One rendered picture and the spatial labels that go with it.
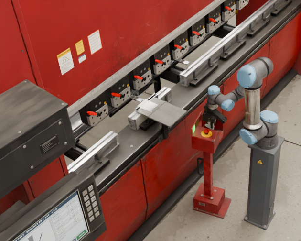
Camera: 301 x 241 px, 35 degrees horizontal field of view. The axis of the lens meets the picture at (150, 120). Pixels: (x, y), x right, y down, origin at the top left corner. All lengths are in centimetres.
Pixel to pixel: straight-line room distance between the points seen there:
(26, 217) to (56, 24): 95
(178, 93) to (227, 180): 94
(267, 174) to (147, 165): 79
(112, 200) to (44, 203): 125
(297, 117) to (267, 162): 148
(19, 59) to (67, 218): 65
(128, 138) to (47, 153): 143
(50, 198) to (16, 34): 64
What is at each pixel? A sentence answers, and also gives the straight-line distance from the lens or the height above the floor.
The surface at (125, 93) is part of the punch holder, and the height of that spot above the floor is 123.
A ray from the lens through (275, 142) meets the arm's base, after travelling 309.
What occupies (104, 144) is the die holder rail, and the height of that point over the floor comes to 97.
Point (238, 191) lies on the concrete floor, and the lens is 386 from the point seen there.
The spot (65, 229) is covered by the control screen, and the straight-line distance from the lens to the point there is 192.
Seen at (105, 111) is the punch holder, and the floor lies 121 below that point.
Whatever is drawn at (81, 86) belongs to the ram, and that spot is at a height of 147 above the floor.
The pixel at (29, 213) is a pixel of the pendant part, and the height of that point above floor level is 160.
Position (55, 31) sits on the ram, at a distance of 231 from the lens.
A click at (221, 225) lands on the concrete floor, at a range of 365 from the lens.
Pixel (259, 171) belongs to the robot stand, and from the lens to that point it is 324.
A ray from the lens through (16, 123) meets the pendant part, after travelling 161.
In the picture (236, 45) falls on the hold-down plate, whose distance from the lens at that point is 383.
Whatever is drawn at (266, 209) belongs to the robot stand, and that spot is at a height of 20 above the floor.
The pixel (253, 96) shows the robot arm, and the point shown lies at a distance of 275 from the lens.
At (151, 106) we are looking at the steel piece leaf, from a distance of 308.
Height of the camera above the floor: 291
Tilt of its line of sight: 40 degrees down
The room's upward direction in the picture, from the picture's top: 7 degrees counter-clockwise
